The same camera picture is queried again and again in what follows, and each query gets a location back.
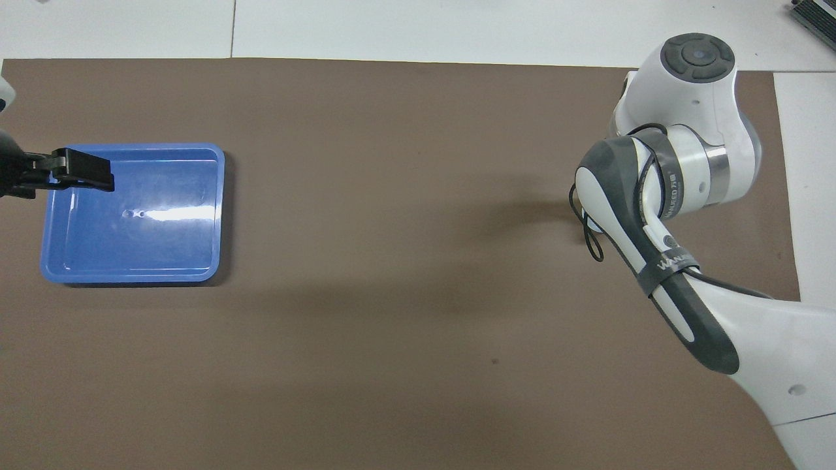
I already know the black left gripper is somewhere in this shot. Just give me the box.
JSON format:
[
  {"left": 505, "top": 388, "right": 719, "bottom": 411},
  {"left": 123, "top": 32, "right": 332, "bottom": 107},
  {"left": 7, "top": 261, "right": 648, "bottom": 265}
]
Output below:
[{"left": 0, "top": 129, "right": 116, "bottom": 198}]

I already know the blue plastic tray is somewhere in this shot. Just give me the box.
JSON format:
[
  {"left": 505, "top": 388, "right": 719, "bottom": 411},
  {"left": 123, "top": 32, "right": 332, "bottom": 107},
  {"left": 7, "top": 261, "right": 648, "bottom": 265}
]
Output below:
[{"left": 39, "top": 142, "right": 226, "bottom": 285}]

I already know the brown table mat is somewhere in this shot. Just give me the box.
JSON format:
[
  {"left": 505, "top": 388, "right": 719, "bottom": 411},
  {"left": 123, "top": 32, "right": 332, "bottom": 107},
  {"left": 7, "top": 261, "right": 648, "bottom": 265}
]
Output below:
[{"left": 0, "top": 57, "right": 803, "bottom": 470}]

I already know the grey ribbed device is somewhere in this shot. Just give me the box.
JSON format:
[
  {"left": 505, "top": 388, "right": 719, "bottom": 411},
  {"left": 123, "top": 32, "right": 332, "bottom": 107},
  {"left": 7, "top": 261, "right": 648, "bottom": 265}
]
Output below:
[{"left": 787, "top": 0, "right": 836, "bottom": 50}]

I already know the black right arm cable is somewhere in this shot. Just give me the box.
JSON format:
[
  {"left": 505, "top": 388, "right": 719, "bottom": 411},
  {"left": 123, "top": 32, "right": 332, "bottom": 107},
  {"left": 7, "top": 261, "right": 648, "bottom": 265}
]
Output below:
[{"left": 570, "top": 124, "right": 775, "bottom": 301}]

